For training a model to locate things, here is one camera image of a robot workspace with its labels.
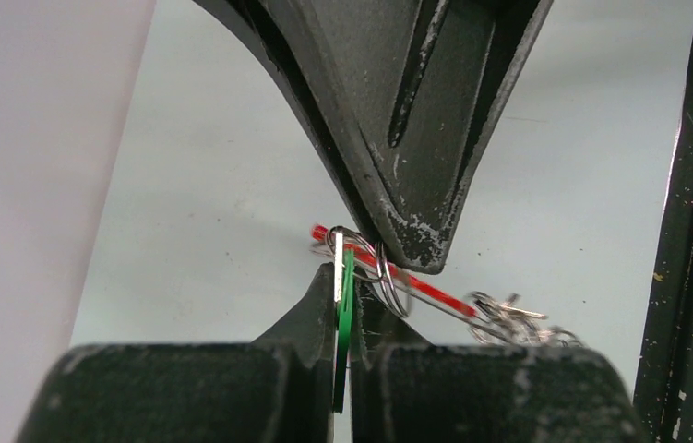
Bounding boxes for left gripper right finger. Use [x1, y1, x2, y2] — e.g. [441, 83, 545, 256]
[351, 282, 649, 442]

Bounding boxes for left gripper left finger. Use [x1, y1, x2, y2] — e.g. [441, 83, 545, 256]
[18, 264, 335, 442]

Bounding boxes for red keyring with keys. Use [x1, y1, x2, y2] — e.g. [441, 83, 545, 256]
[311, 224, 584, 347]

